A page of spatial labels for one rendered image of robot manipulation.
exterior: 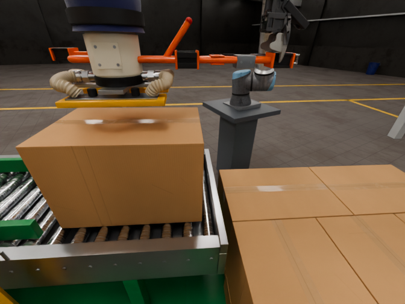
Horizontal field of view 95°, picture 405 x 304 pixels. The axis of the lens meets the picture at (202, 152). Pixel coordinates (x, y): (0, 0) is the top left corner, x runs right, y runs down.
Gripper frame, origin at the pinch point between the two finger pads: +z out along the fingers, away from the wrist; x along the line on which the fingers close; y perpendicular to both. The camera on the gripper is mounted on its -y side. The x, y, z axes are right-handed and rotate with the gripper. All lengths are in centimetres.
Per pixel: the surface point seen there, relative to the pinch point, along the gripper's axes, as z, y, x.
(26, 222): 56, 96, 26
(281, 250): 65, -2, 37
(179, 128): 24.5, 37.8, 9.0
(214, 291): 119, 21, 27
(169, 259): 66, 43, 37
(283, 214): 65, -10, 20
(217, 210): 58, 22, 21
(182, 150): 27, 37, 22
